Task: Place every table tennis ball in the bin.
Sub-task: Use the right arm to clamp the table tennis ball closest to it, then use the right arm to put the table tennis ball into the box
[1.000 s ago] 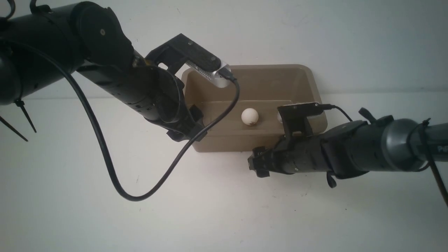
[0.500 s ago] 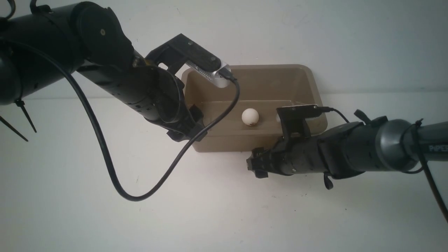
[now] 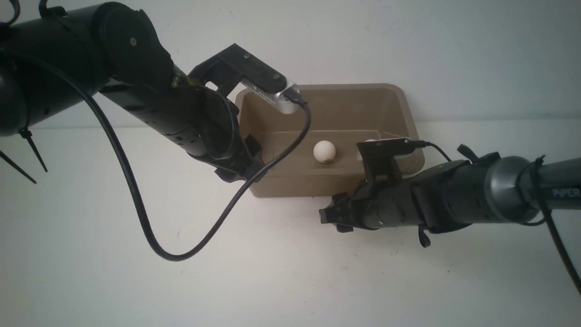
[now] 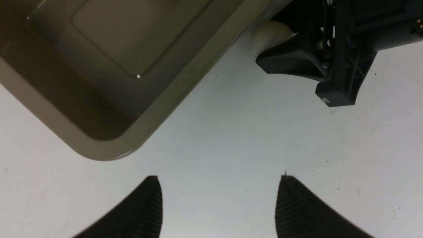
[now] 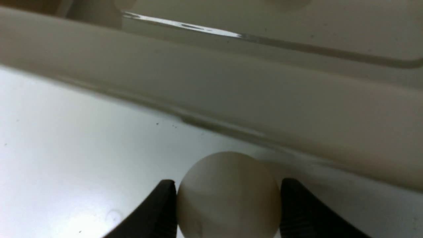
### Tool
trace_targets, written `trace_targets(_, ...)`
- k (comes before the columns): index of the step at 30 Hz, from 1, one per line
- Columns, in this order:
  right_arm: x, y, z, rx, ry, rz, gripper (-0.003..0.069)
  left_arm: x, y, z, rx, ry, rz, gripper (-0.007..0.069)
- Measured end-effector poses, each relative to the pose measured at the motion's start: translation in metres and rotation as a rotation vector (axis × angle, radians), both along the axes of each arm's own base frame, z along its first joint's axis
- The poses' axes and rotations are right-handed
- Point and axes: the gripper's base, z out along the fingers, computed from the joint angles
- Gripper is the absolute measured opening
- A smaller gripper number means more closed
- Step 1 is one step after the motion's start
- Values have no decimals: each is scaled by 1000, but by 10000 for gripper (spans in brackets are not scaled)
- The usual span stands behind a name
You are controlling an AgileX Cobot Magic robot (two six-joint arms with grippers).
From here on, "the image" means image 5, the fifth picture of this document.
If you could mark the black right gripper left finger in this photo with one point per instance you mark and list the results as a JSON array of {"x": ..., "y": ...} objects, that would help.
[{"x": 155, "y": 217}]

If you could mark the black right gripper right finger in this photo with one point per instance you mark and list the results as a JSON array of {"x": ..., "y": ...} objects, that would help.
[{"x": 305, "y": 216}]

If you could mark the plain white ping-pong ball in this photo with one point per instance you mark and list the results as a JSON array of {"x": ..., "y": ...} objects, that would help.
[{"x": 228, "y": 195}]

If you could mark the tan plastic bin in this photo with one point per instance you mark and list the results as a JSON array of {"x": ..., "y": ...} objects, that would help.
[{"x": 337, "y": 79}]

